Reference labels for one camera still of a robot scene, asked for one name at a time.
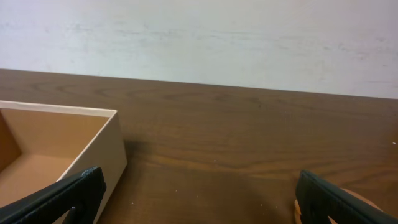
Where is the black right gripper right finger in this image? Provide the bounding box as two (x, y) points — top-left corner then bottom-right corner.
(295, 170), (397, 224)

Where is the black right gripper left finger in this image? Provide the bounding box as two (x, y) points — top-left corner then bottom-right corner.
(1, 166), (106, 224)

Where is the brown plush capybara toy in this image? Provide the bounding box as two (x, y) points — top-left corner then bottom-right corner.
(294, 189), (382, 224)

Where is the white cardboard box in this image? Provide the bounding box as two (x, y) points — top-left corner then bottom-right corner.
(1, 101), (127, 215)

